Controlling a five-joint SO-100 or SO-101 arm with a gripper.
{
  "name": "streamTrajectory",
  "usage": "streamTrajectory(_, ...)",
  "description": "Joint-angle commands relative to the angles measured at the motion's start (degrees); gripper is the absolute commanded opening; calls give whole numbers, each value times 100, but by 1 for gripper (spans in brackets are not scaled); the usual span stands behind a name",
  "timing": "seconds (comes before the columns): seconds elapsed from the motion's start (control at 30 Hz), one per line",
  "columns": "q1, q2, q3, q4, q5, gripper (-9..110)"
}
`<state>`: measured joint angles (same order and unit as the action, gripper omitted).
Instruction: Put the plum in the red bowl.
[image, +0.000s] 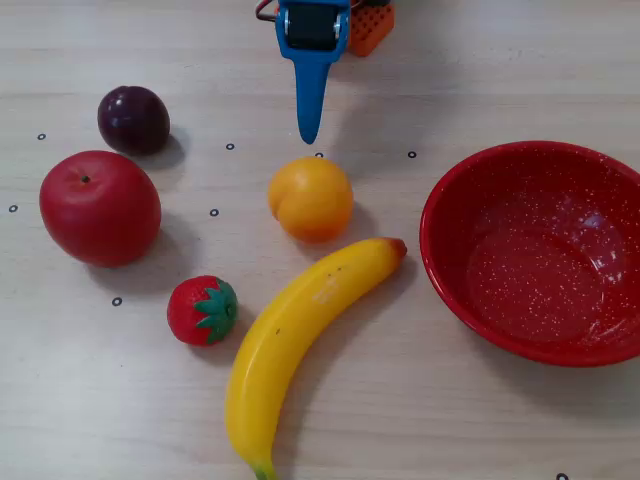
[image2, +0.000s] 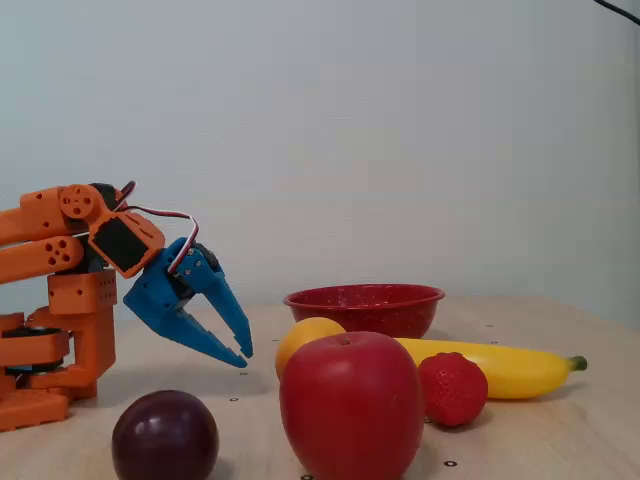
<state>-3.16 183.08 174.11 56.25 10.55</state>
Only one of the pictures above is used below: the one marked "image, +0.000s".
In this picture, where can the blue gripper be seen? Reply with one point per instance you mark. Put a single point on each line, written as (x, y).
(311, 29)

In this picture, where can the dark purple toy plum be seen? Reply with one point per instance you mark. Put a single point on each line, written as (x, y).
(132, 120)

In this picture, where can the orange robot base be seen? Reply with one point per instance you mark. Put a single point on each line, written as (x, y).
(371, 30)

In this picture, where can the red speckled bowl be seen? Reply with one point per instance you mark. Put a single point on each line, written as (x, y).
(540, 260)

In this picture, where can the orange toy peach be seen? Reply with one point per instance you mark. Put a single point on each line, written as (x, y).
(310, 200)

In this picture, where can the yellow toy banana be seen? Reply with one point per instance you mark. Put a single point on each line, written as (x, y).
(285, 330)

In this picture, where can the red toy apple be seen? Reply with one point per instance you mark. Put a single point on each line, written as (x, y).
(100, 210)

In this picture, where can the red toy strawberry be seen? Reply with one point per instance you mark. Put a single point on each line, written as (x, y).
(195, 312)

